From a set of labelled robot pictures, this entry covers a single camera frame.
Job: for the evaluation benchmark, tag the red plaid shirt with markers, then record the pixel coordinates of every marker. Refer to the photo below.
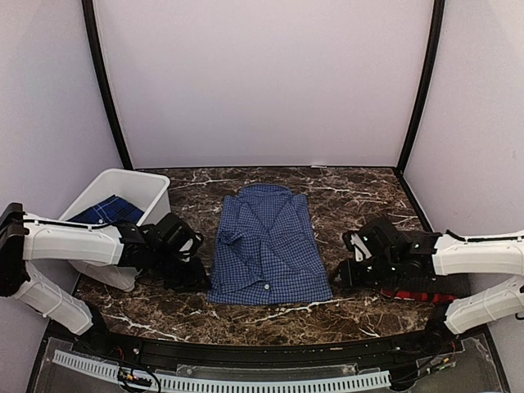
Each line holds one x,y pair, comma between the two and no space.
434,298

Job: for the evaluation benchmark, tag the black striped shirt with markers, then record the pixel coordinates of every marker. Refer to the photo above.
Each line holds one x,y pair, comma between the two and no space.
455,284

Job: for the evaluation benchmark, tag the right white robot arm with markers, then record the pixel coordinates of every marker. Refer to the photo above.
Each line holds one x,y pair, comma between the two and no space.
443,254

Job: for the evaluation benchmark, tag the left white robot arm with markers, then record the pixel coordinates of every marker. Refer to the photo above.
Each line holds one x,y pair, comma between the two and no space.
114,253

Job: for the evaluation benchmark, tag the blue checked long sleeve shirt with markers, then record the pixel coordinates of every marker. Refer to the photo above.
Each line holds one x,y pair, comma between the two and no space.
265,250

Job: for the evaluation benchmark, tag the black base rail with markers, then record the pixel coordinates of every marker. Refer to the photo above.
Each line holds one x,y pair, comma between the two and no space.
469,363

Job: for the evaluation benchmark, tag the left black frame post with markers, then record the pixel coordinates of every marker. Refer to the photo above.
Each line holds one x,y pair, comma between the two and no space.
95,48

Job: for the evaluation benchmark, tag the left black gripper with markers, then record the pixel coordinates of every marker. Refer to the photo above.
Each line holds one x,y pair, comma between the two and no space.
193,281

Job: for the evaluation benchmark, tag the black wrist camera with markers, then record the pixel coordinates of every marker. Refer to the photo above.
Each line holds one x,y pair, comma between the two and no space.
176,237
377,238

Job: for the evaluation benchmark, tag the white plastic bin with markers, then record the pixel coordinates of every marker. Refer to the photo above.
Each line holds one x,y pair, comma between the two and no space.
148,192

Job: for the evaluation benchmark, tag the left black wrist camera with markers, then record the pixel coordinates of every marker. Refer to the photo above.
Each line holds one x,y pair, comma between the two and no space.
176,237

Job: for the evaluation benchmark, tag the right black frame post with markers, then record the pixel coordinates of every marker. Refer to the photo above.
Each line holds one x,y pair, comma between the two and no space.
437,17

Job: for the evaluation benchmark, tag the dark blue plaid shirt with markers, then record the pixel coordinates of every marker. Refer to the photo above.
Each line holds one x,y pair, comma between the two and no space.
112,209

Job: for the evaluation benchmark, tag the black frame post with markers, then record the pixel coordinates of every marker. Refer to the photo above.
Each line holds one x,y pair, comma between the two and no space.
437,17
95,48

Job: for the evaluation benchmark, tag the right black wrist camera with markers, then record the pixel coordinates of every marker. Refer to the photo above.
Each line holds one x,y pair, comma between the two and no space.
377,238

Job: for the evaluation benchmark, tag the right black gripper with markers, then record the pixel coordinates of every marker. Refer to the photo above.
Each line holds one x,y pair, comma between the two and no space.
350,277

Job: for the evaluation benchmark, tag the white slotted cable duct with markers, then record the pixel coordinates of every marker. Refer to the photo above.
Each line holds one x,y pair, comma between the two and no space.
207,379

